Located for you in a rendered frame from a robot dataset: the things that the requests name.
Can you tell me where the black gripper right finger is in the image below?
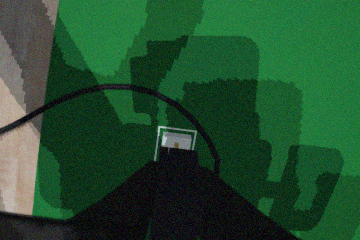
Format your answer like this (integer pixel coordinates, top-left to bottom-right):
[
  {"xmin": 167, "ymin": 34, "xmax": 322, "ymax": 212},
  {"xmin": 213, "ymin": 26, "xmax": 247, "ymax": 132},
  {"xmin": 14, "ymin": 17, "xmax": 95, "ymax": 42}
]
[{"xmin": 199, "ymin": 166, "xmax": 302, "ymax": 240}]

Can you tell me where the green circuit board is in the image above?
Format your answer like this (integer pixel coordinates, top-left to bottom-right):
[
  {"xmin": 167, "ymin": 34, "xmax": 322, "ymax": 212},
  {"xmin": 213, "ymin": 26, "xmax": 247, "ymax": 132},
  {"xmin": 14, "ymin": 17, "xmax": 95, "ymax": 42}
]
[{"xmin": 32, "ymin": 0, "xmax": 360, "ymax": 240}]

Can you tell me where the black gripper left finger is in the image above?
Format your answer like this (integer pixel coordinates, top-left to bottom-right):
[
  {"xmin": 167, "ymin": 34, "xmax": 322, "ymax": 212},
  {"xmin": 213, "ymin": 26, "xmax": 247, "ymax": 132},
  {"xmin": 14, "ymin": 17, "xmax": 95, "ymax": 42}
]
[{"xmin": 0, "ymin": 161, "xmax": 159, "ymax": 240}]

